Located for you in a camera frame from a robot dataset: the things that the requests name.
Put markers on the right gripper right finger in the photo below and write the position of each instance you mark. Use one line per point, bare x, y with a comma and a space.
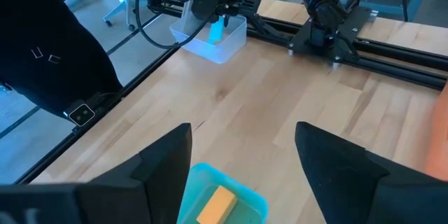
350, 189

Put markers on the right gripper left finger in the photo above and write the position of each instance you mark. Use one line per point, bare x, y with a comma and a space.
154, 189

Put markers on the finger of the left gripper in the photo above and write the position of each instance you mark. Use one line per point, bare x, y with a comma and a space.
227, 21
214, 21

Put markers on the teal wooden block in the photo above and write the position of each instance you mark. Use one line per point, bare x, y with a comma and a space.
217, 29

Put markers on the orange wooden block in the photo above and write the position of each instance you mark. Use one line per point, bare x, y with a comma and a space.
217, 204

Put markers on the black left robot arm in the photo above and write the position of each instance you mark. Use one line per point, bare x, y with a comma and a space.
325, 7

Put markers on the clear plastic bin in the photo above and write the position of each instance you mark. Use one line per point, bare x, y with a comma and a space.
224, 50

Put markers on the white base office chair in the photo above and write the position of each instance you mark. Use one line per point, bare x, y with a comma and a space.
122, 7

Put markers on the teal plastic bin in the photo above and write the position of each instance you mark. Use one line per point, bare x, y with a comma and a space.
245, 213

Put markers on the large black cover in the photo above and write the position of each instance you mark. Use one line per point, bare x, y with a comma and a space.
42, 42

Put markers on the small table-level camera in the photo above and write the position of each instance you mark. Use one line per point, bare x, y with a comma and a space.
81, 114

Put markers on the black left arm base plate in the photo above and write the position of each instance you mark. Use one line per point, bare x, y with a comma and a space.
353, 31

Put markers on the black aluminium table frame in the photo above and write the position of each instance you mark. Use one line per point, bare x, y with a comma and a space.
402, 53

